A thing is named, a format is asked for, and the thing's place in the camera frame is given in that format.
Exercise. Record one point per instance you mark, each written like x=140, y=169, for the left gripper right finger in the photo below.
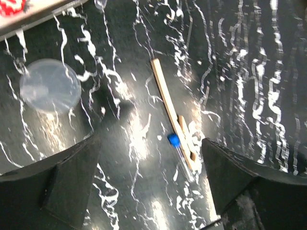
x=251, y=196

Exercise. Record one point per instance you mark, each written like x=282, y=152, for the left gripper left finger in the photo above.
x=51, y=194

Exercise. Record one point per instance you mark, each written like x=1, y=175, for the blue cap test tube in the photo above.
x=175, y=142

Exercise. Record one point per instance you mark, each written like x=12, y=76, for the clear plastic funnel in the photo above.
x=50, y=87

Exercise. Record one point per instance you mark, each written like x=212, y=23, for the strawberry print tray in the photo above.
x=16, y=15

